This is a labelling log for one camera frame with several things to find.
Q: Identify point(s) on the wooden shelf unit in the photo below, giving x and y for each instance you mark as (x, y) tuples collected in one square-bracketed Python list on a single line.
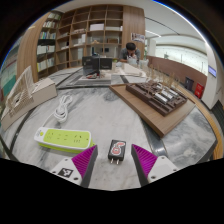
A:
[(93, 23)]

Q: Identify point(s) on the person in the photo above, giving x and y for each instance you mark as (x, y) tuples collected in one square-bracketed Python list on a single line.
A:
[(129, 53)]

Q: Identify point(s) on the green and white power strip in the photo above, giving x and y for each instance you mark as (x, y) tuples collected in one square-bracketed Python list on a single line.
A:
[(63, 138)]

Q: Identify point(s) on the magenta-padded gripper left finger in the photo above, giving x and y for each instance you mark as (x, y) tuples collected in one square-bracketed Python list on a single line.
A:
[(83, 161)]

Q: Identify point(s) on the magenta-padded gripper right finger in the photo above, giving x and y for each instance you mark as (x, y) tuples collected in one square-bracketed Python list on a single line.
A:
[(146, 160)]

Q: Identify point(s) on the black charger with red print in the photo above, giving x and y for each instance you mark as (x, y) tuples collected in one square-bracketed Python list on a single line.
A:
[(117, 150)]

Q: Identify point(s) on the beige slatted architectural model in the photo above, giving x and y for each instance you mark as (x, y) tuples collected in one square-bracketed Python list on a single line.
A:
[(30, 96)]

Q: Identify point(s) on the dark bin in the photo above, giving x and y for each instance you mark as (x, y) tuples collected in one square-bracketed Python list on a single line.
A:
[(189, 83)]

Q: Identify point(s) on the white paper architectural model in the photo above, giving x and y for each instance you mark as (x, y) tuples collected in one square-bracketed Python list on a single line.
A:
[(131, 70)]

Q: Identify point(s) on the brown architectural model on board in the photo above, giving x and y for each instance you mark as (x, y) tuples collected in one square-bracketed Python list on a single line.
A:
[(156, 100)]

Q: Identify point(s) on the red bin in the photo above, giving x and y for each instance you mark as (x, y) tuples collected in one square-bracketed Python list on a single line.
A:
[(199, 90)]

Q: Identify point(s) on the wall screen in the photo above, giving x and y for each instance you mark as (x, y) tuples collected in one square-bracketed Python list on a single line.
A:
[(212, 71)]

